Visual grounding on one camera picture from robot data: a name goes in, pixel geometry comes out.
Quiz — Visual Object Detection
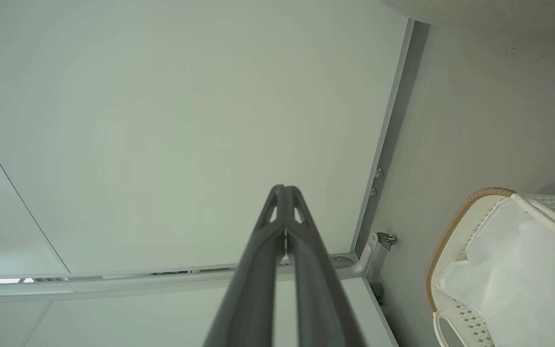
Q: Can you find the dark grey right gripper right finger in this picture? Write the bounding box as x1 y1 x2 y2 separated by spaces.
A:
284 185 366 347

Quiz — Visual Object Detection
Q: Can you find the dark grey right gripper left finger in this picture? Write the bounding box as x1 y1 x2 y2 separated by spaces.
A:
202 184 286 347

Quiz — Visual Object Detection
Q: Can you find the white laundry basket brown rim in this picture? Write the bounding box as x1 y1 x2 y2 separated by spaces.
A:
425 187 555 347

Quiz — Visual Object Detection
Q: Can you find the grey partition foot with caster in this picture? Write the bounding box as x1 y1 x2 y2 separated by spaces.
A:
335 231 398 282

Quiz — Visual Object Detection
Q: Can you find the large white partition panel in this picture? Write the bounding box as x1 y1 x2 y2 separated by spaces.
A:
0 0 417 287

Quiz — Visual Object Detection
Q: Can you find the white cloth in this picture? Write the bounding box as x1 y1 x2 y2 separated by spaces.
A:
435 198 555 347

